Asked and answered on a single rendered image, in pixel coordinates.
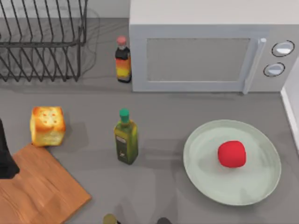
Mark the toasted bread cube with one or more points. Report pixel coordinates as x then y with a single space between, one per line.
47 127

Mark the pale microwave oven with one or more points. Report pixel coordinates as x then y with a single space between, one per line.
198 30

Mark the dark sauce bottle pink cap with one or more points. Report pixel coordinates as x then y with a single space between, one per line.
123 61

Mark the dark grey round cap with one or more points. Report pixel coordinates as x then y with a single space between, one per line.
164 221

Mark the wooden cutting board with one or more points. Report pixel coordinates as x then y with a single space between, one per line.
39 184

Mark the small microwave knob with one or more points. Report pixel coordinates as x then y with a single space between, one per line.
274 69

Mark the olive round cap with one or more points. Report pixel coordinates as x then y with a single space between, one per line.
110 219

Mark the green oil bottle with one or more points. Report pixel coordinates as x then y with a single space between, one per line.
126 142

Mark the pale green plate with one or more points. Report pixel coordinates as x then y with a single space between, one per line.
252 184

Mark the large microwave knob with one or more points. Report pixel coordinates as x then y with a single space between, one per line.
282 48

